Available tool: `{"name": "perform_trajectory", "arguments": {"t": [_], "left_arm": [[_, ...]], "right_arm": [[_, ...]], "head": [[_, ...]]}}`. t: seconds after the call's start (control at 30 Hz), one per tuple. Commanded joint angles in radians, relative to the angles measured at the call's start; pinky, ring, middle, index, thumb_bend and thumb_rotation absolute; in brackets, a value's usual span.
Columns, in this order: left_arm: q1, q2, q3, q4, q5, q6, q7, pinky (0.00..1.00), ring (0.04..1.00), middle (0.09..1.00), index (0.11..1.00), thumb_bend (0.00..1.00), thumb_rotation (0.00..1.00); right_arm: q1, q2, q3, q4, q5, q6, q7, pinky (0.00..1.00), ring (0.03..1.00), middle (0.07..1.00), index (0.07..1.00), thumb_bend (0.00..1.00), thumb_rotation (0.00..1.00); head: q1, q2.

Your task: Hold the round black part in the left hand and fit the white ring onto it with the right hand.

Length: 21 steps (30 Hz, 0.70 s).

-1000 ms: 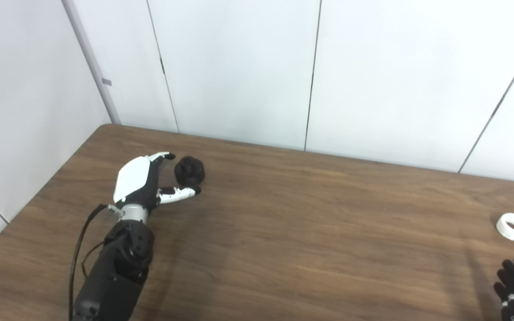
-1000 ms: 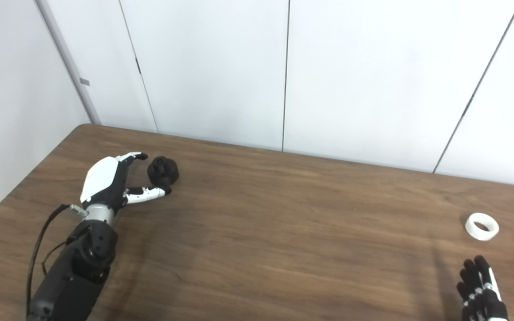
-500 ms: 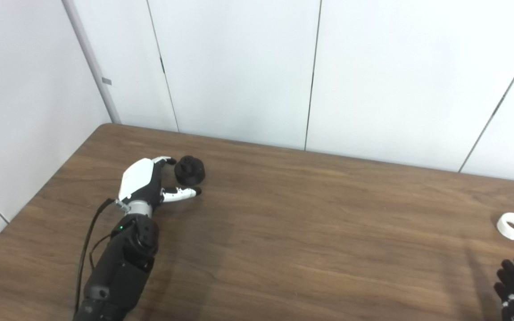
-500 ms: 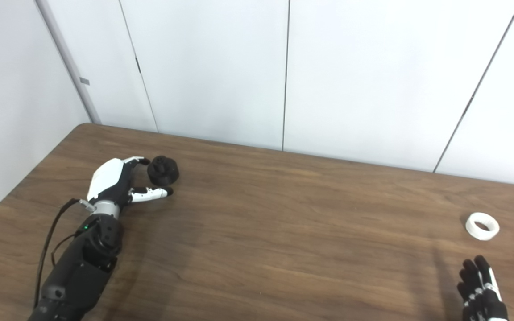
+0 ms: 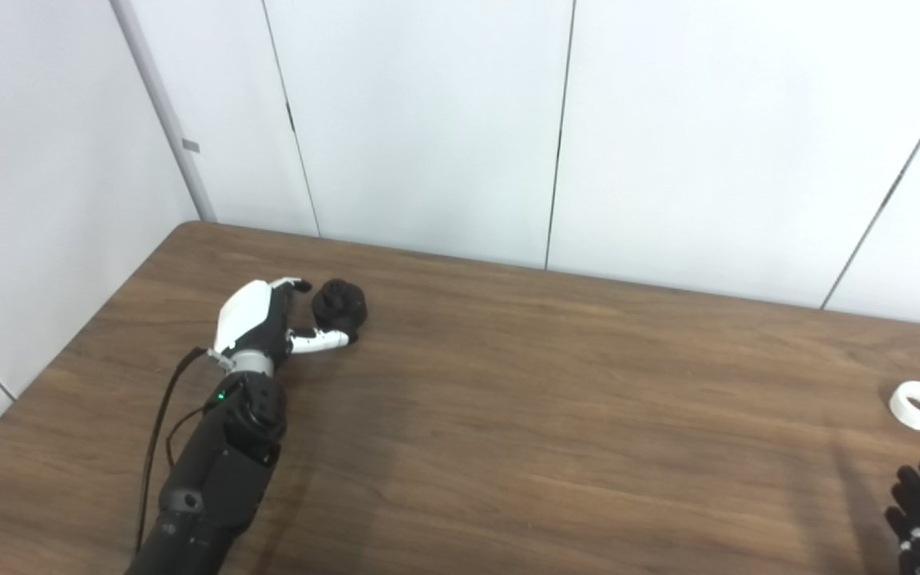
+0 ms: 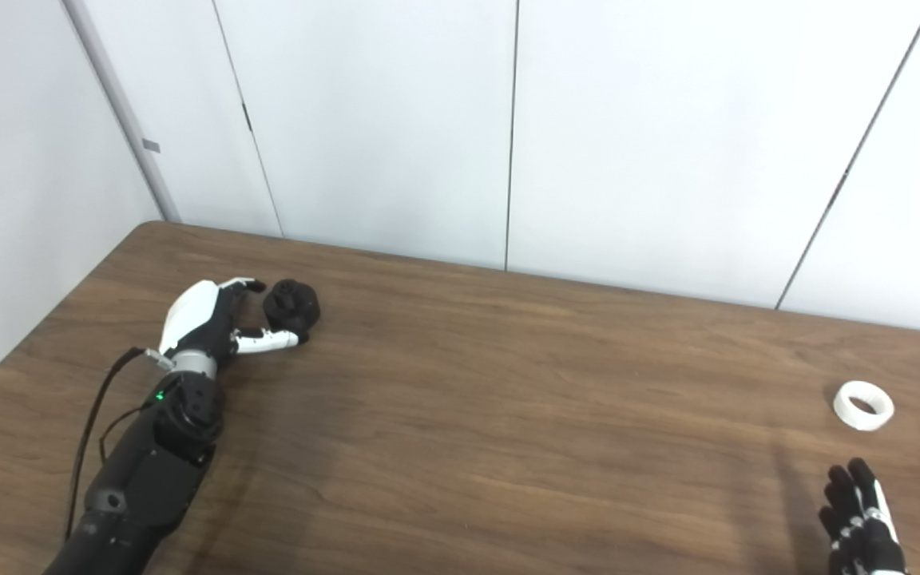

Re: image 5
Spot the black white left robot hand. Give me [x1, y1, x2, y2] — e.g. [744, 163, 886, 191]
[211, 277, 351, 360]

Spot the round black plastic part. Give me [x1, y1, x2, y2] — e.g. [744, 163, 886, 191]
[311, 279, 368, 344]

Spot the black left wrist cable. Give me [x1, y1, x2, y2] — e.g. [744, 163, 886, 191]
[134, 346, 215, 556]

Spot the grey wall corner post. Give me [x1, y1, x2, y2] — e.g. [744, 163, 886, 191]
[111, 0, 217, 223]

